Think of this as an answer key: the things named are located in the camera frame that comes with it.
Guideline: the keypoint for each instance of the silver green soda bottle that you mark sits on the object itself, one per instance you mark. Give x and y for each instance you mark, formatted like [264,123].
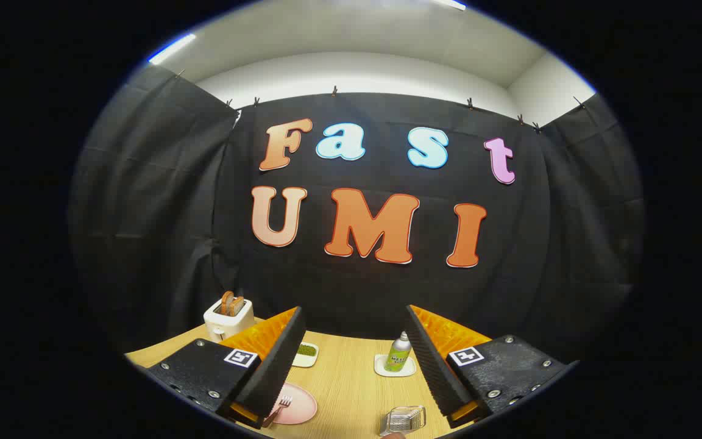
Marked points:
[398,353]

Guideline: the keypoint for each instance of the brown toast slice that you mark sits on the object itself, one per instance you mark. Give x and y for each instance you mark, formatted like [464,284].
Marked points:
[238,305]
[226,302]

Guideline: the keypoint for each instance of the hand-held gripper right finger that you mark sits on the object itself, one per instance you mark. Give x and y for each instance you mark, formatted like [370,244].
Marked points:
[436,372]

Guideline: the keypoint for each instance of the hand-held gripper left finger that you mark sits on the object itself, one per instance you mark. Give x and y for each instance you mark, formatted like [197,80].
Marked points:
[278,372]

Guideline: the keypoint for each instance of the white divided dish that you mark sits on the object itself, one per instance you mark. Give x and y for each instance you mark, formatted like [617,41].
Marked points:
[309,360]

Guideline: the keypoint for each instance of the green beans pile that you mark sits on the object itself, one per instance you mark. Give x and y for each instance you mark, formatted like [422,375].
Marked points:
[307,350]

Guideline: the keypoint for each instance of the ceiling light strip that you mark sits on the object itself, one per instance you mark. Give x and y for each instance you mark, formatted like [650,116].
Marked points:
[450,3]

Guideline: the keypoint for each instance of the perforated metal tray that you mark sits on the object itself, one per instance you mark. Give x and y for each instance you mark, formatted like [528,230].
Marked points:
[406,419]

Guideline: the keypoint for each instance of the white square coaster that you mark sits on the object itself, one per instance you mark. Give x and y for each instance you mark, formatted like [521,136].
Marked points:
[381,366]

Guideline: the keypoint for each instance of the white toaster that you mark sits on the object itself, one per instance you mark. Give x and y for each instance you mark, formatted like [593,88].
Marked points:
[229,324]

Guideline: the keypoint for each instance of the pink round plate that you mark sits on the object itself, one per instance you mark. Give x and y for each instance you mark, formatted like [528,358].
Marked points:
[302,406]

